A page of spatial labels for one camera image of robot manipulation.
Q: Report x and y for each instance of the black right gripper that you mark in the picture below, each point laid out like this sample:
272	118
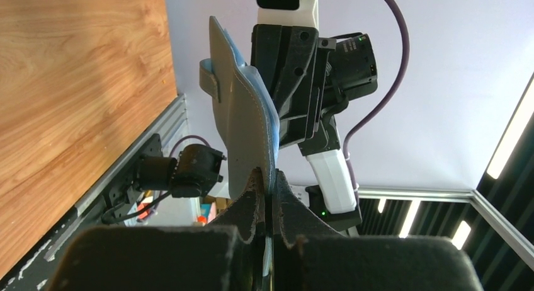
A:
285	59

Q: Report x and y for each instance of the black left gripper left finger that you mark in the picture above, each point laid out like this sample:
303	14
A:
226	254

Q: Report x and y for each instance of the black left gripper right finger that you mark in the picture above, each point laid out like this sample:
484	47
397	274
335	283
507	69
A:
310	255

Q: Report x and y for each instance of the blue leather card holder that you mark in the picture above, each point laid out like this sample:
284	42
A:
244	113

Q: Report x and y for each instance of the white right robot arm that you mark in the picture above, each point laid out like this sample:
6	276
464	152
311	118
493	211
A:
333	198

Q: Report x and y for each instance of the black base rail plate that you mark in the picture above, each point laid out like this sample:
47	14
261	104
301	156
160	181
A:
115	187

